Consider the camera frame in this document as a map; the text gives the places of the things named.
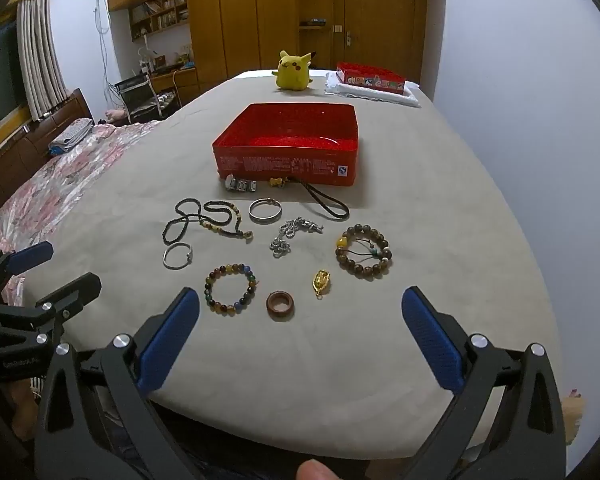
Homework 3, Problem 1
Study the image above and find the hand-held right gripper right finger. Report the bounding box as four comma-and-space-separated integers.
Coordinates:
401, 286, 567, 480

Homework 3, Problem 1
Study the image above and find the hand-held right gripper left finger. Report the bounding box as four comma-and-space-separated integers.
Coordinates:
34, 287, 201, 480

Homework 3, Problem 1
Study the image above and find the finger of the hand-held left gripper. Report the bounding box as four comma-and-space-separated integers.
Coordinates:
0, 241, 55, 302
0, 272, 102, 347

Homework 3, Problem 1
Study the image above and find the thin silver bracelet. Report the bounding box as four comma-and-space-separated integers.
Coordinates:
162, 242, 195, 270

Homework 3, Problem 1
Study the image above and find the brown wooden ring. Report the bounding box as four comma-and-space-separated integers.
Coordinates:
266, 291, 298, 320

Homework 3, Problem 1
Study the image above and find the dark bead necklace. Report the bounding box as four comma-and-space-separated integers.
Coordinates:
161, 198, 254, 245

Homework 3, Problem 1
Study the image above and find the brown wooden bead bracelet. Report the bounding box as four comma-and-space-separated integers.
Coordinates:
335, 223, 392, 277

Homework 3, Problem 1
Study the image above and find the silver wristwatch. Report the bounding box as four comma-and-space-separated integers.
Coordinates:
224, 173, 258, 193

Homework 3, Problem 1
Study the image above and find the red tin box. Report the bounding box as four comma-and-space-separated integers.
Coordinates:
211, 103, 359, 187

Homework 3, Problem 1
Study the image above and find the person's right hand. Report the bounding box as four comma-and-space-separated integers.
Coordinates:
296, 459, 337, 480

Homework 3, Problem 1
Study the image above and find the pink floral blanket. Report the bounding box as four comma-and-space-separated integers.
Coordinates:
0, 120, 166, 311

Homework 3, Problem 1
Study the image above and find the wooden headboard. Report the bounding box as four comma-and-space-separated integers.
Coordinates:
0, 87, 98, 231

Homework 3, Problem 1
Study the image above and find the gold pendant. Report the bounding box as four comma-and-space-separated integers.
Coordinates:
308, 270, 333, 299

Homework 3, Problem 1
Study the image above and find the folded grey cloth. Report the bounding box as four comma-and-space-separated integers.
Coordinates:
48, 117, 95, 156

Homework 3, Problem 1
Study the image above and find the wide silver bangle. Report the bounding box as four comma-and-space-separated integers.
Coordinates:
248, 198, 283, 224

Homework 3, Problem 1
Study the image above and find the window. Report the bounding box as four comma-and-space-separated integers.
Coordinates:
0, 25, 31, 136

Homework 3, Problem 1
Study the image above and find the black chair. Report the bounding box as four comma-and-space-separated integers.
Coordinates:
114, 74, 181, 123

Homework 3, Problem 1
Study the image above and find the striped curtain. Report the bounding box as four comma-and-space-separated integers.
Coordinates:
17, 0, 71, 121

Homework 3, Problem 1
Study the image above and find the wooden desk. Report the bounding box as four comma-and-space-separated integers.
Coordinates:
147, 62, 201, 106

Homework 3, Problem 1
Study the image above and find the white folded towel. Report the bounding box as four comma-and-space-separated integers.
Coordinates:
324, 71, 422, 109

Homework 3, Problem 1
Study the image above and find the red printed tin lid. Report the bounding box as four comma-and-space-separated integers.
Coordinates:
336, 62, 406, 95

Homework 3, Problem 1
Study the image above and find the wooden bookshelf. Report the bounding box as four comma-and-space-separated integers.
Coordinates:
128, 0, 191, 41

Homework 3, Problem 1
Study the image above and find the yellow plush toy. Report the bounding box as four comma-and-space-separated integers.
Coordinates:
272, 50, 317, 91

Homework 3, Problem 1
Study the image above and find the wooden wardrobe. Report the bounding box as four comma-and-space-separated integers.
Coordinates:
107, 0, 431, 96

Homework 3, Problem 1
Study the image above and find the multicolour bead bracelet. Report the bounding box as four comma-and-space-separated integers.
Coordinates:
203, 261, 257, 316

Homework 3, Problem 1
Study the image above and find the silver chain necklace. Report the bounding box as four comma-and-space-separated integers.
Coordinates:
270, 216, 325, 259

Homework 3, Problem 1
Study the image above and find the gold charm with black cord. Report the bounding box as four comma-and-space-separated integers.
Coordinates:
269, 176, 351, 222

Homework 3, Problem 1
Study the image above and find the white wall cable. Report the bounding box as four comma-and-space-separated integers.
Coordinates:
94, 0, 113, 86

